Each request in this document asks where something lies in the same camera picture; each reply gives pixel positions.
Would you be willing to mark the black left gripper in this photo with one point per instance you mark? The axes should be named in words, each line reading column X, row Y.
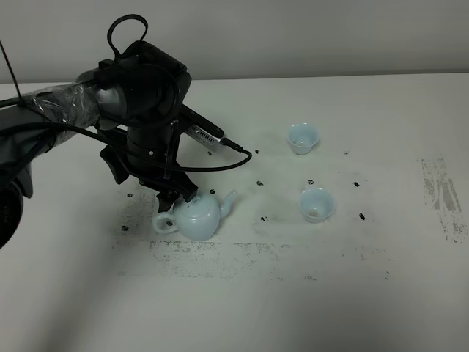
column 150, row 155

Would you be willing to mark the light blue porcelain teapot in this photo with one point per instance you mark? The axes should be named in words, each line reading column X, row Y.
column 196, row 220

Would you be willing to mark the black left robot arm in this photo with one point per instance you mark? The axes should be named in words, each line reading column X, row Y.
column 135, row 103

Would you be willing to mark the black zip tie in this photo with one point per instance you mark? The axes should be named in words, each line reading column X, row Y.
column 12, row 75

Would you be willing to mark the far light blue teacup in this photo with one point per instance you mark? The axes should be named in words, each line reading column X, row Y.
column 302, row 137

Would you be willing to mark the light blue teacup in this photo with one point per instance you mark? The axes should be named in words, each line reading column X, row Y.
column 316, row 204
column 302, row 137

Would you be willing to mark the near light blue teacup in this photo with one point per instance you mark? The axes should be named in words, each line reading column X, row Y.
column 316, row 204

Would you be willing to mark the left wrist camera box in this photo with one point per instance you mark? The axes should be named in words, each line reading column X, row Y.
column 202, row 130

